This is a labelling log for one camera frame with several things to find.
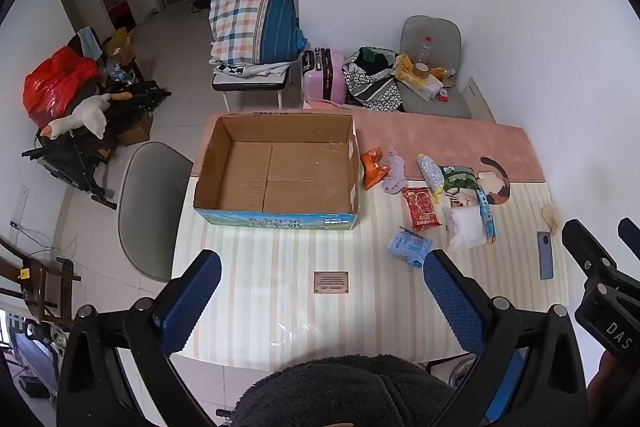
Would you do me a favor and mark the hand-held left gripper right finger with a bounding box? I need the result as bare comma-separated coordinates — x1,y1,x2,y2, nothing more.
422,249,588,427

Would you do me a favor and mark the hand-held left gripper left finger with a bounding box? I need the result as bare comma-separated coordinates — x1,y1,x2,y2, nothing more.
57,249,223,427

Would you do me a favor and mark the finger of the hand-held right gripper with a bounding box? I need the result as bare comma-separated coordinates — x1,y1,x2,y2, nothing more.
618,217,640,259
561,218,620,280

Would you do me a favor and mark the light blue tissue packet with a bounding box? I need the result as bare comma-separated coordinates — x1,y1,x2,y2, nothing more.
385,227,435,270

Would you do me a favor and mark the white pillow packet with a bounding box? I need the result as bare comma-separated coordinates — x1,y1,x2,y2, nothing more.
442,205,487,253

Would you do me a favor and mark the long blue snack packet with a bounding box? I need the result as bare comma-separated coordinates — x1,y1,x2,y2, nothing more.
475,187,498,243

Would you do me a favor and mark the red snack packet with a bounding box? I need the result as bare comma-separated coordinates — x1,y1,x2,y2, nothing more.
401,187,442,231

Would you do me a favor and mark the green snack packet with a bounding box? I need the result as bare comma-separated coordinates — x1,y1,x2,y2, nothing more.
439,165,479,194

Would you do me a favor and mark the silver yellow snack packet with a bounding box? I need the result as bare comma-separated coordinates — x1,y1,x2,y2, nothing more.
416,153,446,198

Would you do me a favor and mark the purple sock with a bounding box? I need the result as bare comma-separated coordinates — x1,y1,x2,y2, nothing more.
382,148,409,196

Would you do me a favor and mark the orange panda snack packet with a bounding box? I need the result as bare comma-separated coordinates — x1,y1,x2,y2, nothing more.
360,147,391,191

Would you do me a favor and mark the person's right forearm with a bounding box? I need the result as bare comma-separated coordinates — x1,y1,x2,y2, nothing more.
586,349,621,410

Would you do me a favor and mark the grey smartphone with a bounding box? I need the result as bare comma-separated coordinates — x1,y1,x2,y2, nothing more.
537,231,555,281

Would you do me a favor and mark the grey shell chair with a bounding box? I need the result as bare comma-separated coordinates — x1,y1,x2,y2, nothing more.
118,142,195,283

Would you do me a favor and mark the person's dark fleece clothing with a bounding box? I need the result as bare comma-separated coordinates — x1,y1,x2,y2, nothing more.
230,354,457,427

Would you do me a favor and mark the dark wooden chair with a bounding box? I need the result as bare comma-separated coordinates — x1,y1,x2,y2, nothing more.
0,234,81,323

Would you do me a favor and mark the brown cardboard box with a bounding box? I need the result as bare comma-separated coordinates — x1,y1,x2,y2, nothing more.
115,112,154,148

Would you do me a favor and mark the black folded stand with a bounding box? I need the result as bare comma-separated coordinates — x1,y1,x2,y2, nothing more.
21,79,171,210

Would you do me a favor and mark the white flat panel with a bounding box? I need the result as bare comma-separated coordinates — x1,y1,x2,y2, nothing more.
462,77,496,123

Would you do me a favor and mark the white goose plush toy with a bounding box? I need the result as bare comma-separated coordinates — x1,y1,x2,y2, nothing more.
40,92,134,140

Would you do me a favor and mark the yellow plastic bag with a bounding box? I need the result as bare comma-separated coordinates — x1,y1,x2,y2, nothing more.
392,54,446,100

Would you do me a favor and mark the black white patterned bag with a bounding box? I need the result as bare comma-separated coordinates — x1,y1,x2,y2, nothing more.
342,47,407,112

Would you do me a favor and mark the pink suitcase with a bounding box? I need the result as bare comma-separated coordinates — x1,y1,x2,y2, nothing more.
301,48,349,104

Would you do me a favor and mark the red plastic bag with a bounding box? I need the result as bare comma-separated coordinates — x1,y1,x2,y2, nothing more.
22,47,101,128

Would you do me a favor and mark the grey padded chair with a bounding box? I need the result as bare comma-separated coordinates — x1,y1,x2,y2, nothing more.
399,16,472,119

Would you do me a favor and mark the yellowish cardboard box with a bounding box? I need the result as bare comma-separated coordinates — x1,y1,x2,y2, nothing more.
101,27,139,66

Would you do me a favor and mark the light blue cloth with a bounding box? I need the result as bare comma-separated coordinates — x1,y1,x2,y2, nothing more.
77,27,104,60

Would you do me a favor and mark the plaid folded quilt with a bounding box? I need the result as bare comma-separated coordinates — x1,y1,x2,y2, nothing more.
209,0,281,64

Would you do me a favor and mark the blue folded quilt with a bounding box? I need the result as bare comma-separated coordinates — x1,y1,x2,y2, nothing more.
256,0,309,64

